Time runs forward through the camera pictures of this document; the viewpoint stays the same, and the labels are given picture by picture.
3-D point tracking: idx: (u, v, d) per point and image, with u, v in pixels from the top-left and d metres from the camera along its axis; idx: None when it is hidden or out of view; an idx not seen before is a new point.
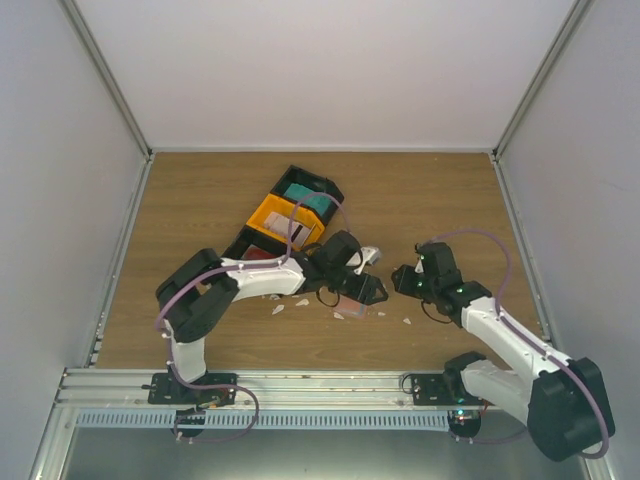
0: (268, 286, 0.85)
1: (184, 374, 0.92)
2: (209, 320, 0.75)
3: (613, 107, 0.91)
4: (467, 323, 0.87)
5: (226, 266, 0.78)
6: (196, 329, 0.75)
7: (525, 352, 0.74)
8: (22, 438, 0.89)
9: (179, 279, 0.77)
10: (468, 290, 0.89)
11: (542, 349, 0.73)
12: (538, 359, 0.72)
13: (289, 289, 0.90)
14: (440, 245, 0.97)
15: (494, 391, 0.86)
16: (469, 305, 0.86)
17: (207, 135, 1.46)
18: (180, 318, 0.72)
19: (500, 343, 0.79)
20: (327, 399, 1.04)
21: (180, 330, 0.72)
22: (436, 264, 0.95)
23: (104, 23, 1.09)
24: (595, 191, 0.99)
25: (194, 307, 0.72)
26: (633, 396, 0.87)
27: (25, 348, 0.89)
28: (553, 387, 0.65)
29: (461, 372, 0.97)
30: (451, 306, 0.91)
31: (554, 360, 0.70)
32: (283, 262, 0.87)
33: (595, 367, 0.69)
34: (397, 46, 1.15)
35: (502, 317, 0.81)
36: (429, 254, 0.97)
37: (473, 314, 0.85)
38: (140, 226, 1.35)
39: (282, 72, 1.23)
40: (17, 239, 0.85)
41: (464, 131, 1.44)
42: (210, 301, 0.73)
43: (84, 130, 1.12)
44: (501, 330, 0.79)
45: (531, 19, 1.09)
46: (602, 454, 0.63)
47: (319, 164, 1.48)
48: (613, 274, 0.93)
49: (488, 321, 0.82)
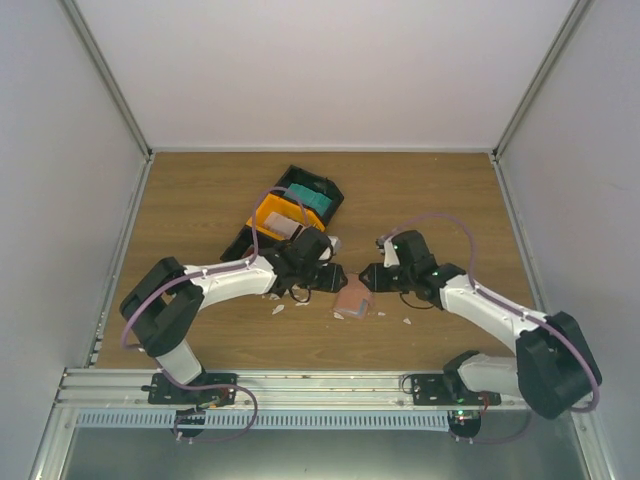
0: (236, 288, 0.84)
1: (178, 379, 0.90)
2: (177, 331, 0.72)
3: (613, 106, 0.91)
4: (448, 305, 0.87)
5: (189, 274, 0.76)
6: (166, 343, 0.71)
7: (503, 317, 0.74)
8: (22, 438, 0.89)
9: (142, 293, 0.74)
10: (443, 272, 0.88)
11: (519, 310, 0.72)
12: (517, 321, 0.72)
13: (259, 289, 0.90)
14: (411, 232, 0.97)
15: (490, 378, 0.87)
16: (445, 285, 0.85)
17: (208, 135, 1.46)
18: (147, 333, 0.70)
19: (481, 315, 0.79)
20: (327, 399, 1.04)
21: (148, 345, 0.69)
22: (409, 252, 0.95)
23: (104, 23, 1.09)
24: (594, 191, 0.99)
25: (159, 319, 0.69)
26: (634, 396, 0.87)
27: (25, 348, 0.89)
28: (536, 345, 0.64)
29: (459, 371, 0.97)
30: (429, 290, 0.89)
31: (532, 318, 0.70)
32: (251, 262, 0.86)
33: (571, 319, 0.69)
34: (397, 46, 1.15)
35: (479, 290, 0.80)
36: (401, 242, 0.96)
37: (451, 292, 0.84)
38: (140, 226, 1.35)
39: (283, 72, 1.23)
40: (18, 238, 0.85)
41: (464, 131, 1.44)
42: (173, 311, 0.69)
43: (84, 130, 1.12)
44: (480, 303, 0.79)
45: (531, 19, 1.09)
46: (594, 406, 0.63)
47: (319, 165, 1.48)
48: (612, 275, 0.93)
49: (466, 296, 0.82)
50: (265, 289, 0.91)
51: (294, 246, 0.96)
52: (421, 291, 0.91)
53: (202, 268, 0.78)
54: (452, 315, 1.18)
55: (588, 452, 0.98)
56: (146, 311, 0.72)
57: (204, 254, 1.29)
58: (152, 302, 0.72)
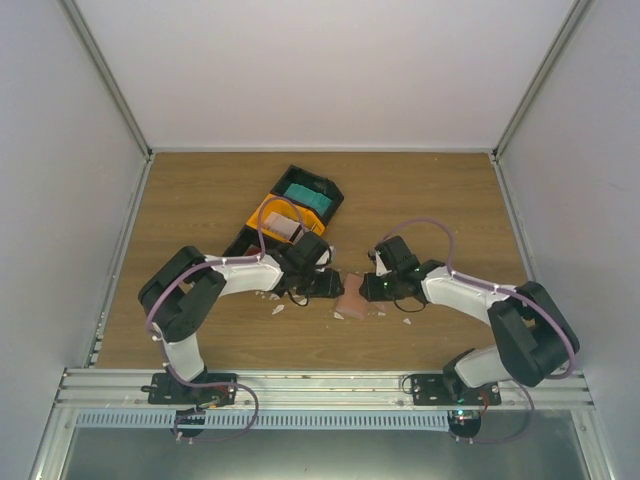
0: (249, 279, 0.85)
1: (183, 374, 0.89)
2: (198, 315, 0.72)
3: (613, 106, 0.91)
4: (432, 298, 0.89)
5: (210, 262, 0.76)
6: (185, 328, 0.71)
7: (477, 293, 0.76)
8: (23, 438, 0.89)
9: (164, 279, 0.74)
10: (423, 265, 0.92)
11: (490, 285, 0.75)
12: (487, 293, 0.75)
13: (266, 283, 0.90)
14: (392, 238, 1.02)
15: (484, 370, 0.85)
16: (426, 277, 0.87)
17: (208, 135, 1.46)
18: (168, 316, 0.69)
19: (460, 298, 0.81)
20: (327, 399, 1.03)
21: (169, 329, 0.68)
22: (391, 254, 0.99)
23: (105, 24, 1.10)
24: (595, 190, 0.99)
25: (183, 302, 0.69)
26: (634, 396, 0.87)
27: (25, 348, 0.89)
28: (508, 313, 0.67)
29: (454, 369, 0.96)
30: (413, 286, 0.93)
31: (504, 289, 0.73)
32: (262, 257, 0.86)
33: (540, 287, 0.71)
34: (397, 45, 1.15)
35: (455, 274, 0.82)
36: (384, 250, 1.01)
37: (432, 281, 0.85)
38: (140, 226, 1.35)
39: (283, 72, 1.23)
40: (18, 238, 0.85)
41: (464, 131, 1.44)
42: (197, 294, 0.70)
43: (84, 130, 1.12)
44: (457, 287, 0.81)
45: (531, 19, 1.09)
46: (572, 371, 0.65)
47: (319, 165, 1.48)
48: (612, 275, 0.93)
49: (445, 283, 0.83)
50: (270, 283, 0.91)
51: (297, 248, 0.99)
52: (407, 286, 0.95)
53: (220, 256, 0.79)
54: (452, 315, 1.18)
55: (588, 452, 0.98)
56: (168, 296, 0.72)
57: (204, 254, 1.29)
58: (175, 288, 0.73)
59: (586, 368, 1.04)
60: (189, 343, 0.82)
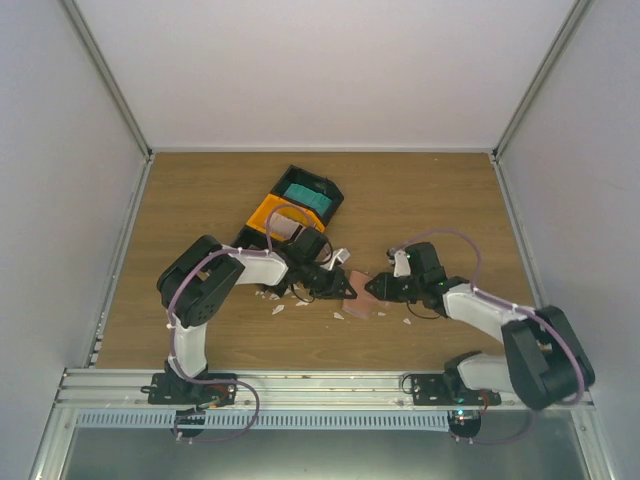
0: (260, 272, 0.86)
1: (189, 368, 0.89)
2: (218, 299, 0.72)
3: (614, 105, 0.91)
4: (452, 313, 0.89)
5: (227, 249, 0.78)
6: (204, 312, 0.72)
7: (495, 311, 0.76)
8: (23, 439, 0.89)
9: (185, 265, 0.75)
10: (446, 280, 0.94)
11: (509, 305, 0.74)
12: (506, 312, 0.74)
13: (272, 278, 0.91)
14: (424, 243, 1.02)
15: (490, 377, 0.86)
16: (449, 291, 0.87)
17: (208, 135, 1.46)
18: (188, 301, 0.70)
19: (479, 316, 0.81)
20: (327, 399, 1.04)
21: (189, 313, 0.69)
22: (421, 262, 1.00)
23: (104, 24, 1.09)
24: (595, 190, 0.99)
25: (203, 287, 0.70)
26: (633, 396, 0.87)
27: (25, 347, 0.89)
28: (523, 335, 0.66)
29: (456, 368, 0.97)
30: (435, 299, 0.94)
31: (521, 311, 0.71)
32: (271, 250, 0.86)
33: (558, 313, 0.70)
34: (397, 45, 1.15)
35: (478, 290, 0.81)
36: (415, 253, 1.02)
37: (454, 296, 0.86)
38: (141, 226, 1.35)
39: (283, 72, 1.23)
40: (18, 238, 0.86)
41: (464, 131, 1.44)
42: (219, 278, 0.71)
43: (84, 129, 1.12)
44: (476, 303, 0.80)
45: (531, 19, 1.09)
46: (578, 402, 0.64)
47: (319, 165, 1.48)
48: (612, 275, 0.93)
49: (466, 299, 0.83)
50: (275, 278, 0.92)
51: (297, 244, 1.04)
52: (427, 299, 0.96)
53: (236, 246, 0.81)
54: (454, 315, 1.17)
55: (587, 452, 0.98)
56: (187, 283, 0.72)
57: None
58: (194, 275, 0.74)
59: None
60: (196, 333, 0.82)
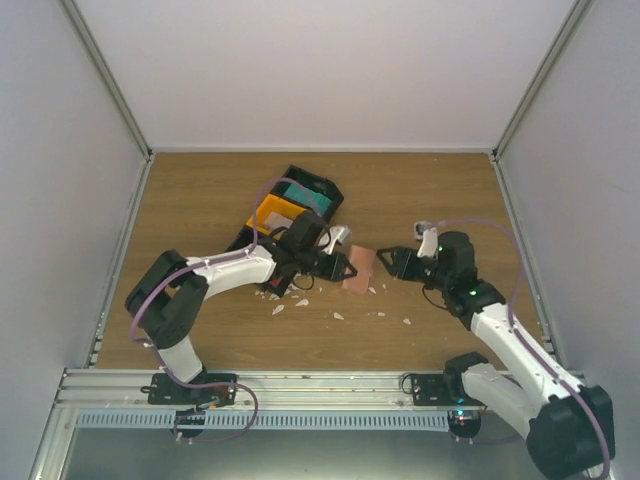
0: (240, 275, 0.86)
1: (180, 374, 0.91)
2: (185, 318, 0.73)
3: (614, 104, 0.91)
4: (477, 328, 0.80)
5: (191, 266, 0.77)
6: (173, 333, 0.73)
7: (536, 372, 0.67)
8: (23, 439, 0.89)
9: (148, 286, 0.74)
10: (482, 292, 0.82)
11: (554, 372, 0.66)
12: (548, 382, 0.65)
13: (259, 276, 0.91)
14: (462, 237, 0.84)
15: (482, 393, 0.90)
16: (481, 312, 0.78)
17: (208, 135, 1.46)
18: (154, 325, 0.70)
19: (510, 356, 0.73)
20: (327, 399, 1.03)
21: (156, 336, 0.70)
22: (452, 260, 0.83)
23: (103, 23, 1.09)
24: (595, 190, 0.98)
25: (166, 311, 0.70)
26: (632, 396, 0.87)
27: (25, 347, 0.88)
28: (562, 414, 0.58)
29: (462, 373, 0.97)
30: (462, 308, 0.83)
31: (566, 386, 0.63)
32: (251, 250, 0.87)
33: (602, 393, 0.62)
34: (397, 44, 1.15)
35: (516, 329, 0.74)
36: (448, 249, 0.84)
37: (485, 323, 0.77)
38: (141, 226, 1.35)
39: (283, 73, 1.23)
40: (18, 238, 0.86)
41: (464, 131, 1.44)
42: (182, 301, 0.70)
43: (83, 129, 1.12)
44: (512, 343, 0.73)
45: (532, 18, 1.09)
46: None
47: (319, 165, 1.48)
48: (612, 275, 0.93)
49: (500, 331, 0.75)
50: (265, 274, 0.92)
51: (290, 233, 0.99)
52: (452, 304, 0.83)
53: (203, 259, 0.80)
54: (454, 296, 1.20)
55: None
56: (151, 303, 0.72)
57: (203, 254, 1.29)
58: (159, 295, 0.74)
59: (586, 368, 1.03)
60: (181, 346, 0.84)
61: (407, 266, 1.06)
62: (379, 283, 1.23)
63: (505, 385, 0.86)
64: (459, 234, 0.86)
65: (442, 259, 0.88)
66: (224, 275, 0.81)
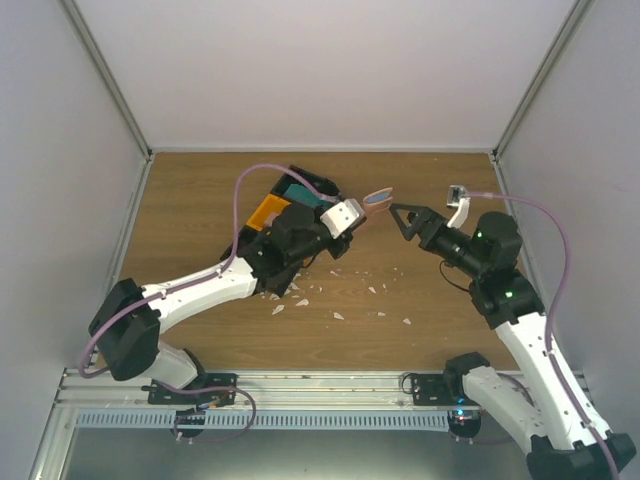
0: (212, 296, 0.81)
1: (172, 381, 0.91)
2: (144, 353, 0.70)
3: (614, 104, 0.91)
4: (504, 334, 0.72)
5: (147, 297, 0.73)
6: (130, 366, 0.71)
7: (564, 411, 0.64)
8: (23, 438, 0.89)
9: (103, 317, 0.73)
10: (519, 292, 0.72)
11: (586, 415, 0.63)
12: (576, 424, 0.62)
13: (241, 293, 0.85)
14: (516, 236, 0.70)
15: (484, 403, 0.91)
16: (517, 322, 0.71)
17: (207, 135, 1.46)
18: (112, 357, 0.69)
19: (536, 381, 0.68)
20: (327, 399, 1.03)
21: (114, 369, 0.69)
22: (495, 257, 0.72)
23: (104, 23, 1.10)
24: (596, 189, 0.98)
25: (119, 346, 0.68)
26: (631, 397, 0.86)
27: (24, 346, 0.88)
28: (581, 460, 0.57)
29: (462, 374, 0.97)
30: (492, 306, 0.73)
31: (594, 432, 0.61)
32: (222, 270, 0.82)
33: (629, 442, 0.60)
34: (396, 44, 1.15)
35: (552, 354, 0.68)
36: (490, 239, 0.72)
37: (514, 338, 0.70)
38: (141, 226, 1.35)
39: (283, 73, 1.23)
40: (18, 237, 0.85)
41: (464, 131, 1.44)
42: (131, 339, 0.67)
43: (84, 128, 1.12)
44: (544, 370, 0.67)
45: (531, 17, 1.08)
46: None
47: (319, 165, 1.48)
48: (613, 275, 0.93)
49: (533, 352, 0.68)
50: (247, 291, 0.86)
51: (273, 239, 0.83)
52: (480, 301, 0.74)
53: (161, 288, 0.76)
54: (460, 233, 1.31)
55: None
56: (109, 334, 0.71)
57: (204, 254, 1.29)
58: (116, 327, 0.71)
59: (586, 369, 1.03)
60: (160, 362, 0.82)
61: (432, 237, 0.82)
62: (379, 283, 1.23)
63: (507, 392, 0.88)
64: (505, 220, 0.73)
65: (478, 245, 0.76)
66: (184, 304, 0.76)
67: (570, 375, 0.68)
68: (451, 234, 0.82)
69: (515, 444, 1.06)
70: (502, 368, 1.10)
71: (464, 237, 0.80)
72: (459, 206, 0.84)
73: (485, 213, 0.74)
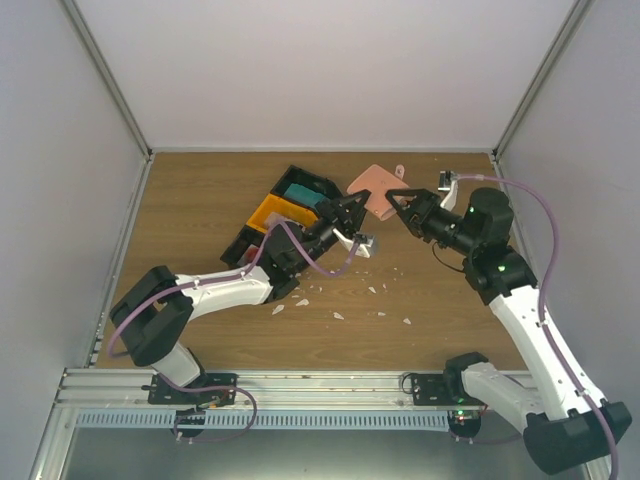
0: (232, 298, 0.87)
1: (176, 379, 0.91)
2: (169, 340, 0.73)
3: (614, 105, 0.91)
4: (498, 309, 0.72)
5: (181, 284, 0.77)
6: (153, 350, 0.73)
7: (558, 380, 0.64)
8: (23, 438, 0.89)
9: (132, 300, 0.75)
10: (512, 266, 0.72)
11: (580, 382, 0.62)
12: (570, 393, 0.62)
13: (254, 298, 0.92)
14: (507, 208, 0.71)
15: (482, 392, 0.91)
16: (509, 293, 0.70)
17: (207, 135, 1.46)
18: (135, 341, 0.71)
19: (530, 353, 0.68)
20: (327, 399, 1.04)
21: (136, 352, 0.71)
22: (486, 231, 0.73)
23: (104, 24, 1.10)
24: (596, 189, 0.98)
25: (147, 329, 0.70)
26: (630, 397, 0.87)
27: (24, 346, 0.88)
28: (574, 428, 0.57)
29: (462, 373, 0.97)
30: (486, 281, 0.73)
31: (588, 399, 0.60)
32: (247, 273, 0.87)
33: (625, 410, 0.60)
34: (395, 45, 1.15)
35: (545, 324, 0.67)
36: (482, 213, 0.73)
37: (506, 309, 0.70)
38: (141, 226, 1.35)
39: (283, 73, 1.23)
40: (18, 237, 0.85)
41: (464, 131, 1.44)
42: (163, 321, 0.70)
43: (84, 128, 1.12)
44: (537, 340, 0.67)
45: (531, 18, 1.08)
46: None
47: (319, 164, 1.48)
48: (612, 276, 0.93)
49: (527, 323, 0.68)
50: (259, 299, 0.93)
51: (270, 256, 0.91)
52: (475, 276, 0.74)
53: (193, 279, 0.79)
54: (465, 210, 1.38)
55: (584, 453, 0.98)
56: (137, 317, 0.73)
57: (204, 254, 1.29)
58: (143, 312, 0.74)
59: (586, 368, 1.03)
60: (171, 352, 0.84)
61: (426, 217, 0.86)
62: (379, 283, 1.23)
63: (506, 383, 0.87)
64: (497, 195, 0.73)
65: (471, 222, 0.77)
66: (211, 298, 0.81)
67: (564, 346, 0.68)
68: (443, 214, 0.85)
69: (514, 444, 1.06)
70: (502, 368, 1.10)
71: (458, 217, 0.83)
72: (449, 189, 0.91)
73: (478, 190, 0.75)
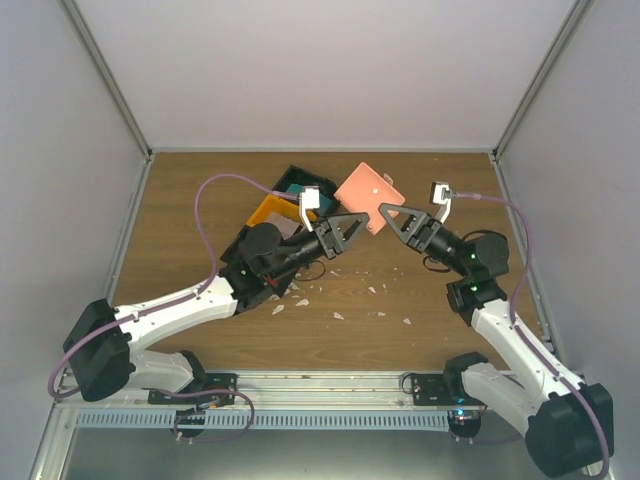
0: (190, 317, 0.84)
1: (167, 387, 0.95)
2: (116, 376, 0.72)
3: (614, 106, 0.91)
4: (477, 323, 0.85)
5: (119, 319, 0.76)
6: (104, 387, 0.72)
7: (536, 369, 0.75)
8: (24, 440, 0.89)
9: (75, 337, 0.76)
10: (485, 290, 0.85)
11: (554, 368, 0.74)
12: (549, 379, 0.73)
13: (222, 313, 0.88)
14: (504, 264, 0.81)
15: (485, 395, 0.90)
16: (483, 308, 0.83)
17: (208, 135, 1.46)
18: (84, 376, 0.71)
19: (510, 352, 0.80)
20: (327, 399, 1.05)
21: (87, 388, 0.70)
22: (482, 275, 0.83)
23: (103, 26, 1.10)
24: (596, 190, 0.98)
25: (90, 366, 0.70)
26: (630, 398, 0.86)
27: (24, 348, 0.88)
28: (561, 410, 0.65)
29: (461, 373, 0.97)
30: (464, 303, 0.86)
31: (565, 381, 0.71)
32: (200, 291, 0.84)
33: (604, 391, 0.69)
34: (395, 45, 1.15)
35: (516, 327, 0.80)
36: (480, 264, 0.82)
37: (483, 321, 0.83)
38: (141, 226, 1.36)
39: (283, 72, 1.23)
40: (17, 239, 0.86)
41: (464, 131, 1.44)
42: (103, 360, 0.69)
43: (84, 128, 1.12)
44: (512, 339, 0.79)
45: (531, 20, 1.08)
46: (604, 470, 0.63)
47: (319, 164, 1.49)
48: (612, 277, 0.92)
49: (502, 328, 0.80)
50: (229, 310, 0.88)
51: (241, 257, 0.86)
52: (454, 299, 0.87)
53: (133, 311, 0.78)
54: (465, 210, 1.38)
55: None
56: (81, 354, 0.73)
57: (204, 254, 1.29)
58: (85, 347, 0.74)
59: (586, 368, 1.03)
60: (144, 374, 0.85)
61: (427, 240, 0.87)
62: (379, 283, 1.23)
63: (506, 384, 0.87)
64: (500, 246, 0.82)
65: (468, 257, 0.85)
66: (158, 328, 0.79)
67: (536, 342, 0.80)
68: (443, 233, 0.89)
69: (514, 445, 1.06)
70: (502, 368, 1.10)
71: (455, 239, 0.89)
72: (443, 203, 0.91)
73: (484, 237, 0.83)
